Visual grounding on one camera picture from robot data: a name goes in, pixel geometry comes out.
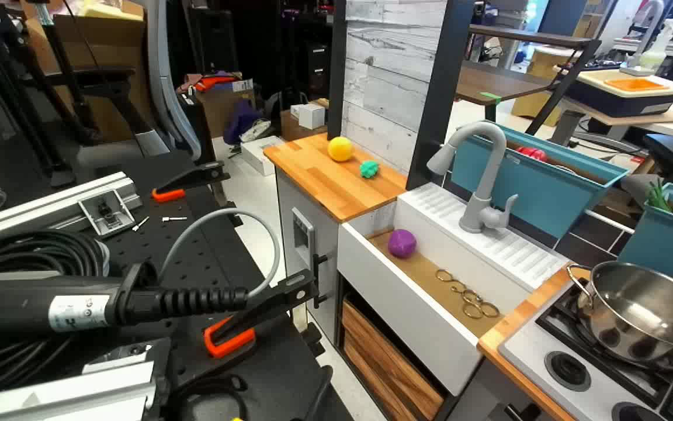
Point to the wooden drawer front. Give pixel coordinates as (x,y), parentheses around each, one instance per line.
(387,364)

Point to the white toy sink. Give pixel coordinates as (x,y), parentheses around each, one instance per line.
(399,313)

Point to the dark wooden shelf table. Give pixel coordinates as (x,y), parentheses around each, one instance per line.
(501,83)

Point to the purple toy grapes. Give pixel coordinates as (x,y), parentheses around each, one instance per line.
(403,244)

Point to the navy tub yellow rim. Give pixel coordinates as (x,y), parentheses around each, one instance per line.
(625,95)

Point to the teal storage bin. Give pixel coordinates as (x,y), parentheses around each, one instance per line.
(672,249)
(531,189)

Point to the large cardboard box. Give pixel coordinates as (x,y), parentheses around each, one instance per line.
(110,47)

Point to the grey metal bracket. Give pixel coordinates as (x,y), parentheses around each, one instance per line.
(106,212)

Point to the clear spray bottle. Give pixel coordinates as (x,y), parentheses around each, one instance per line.
(656,47)

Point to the small white box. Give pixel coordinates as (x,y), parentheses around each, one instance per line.
(307,116)

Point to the white toy kitchen cabinet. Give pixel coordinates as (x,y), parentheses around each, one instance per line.
(290,205)

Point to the wooden countertop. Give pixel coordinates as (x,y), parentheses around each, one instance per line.
(317,179)

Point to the black tripod stand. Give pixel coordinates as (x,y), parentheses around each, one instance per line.
(11,70)

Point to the white wood backsplash panel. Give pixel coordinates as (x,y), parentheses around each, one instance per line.
(392,70)

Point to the grey toy faucet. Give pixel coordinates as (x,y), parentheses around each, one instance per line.
(478,201)

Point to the white toy stove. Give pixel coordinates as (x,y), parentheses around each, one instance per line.
(531,351)

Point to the open cardboard box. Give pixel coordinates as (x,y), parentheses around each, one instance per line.
(224,102)

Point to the steel pot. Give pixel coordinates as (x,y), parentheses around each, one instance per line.
(648,313)

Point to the red toy fruit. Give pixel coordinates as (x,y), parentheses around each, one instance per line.
(531,152)

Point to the purple cloth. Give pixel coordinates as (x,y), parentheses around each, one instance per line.
(241,121)

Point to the aluminium extrusion bar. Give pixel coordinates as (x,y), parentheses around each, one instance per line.
(41,205)
(65,394)

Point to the yellow toy lemon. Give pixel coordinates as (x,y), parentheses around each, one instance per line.
(339,148)

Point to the green toy pineapple top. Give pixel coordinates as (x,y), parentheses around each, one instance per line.
(660,197)

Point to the black frame post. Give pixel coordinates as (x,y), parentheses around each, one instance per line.
(438,95)

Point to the green toy grapes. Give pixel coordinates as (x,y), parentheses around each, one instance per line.
(370,170)

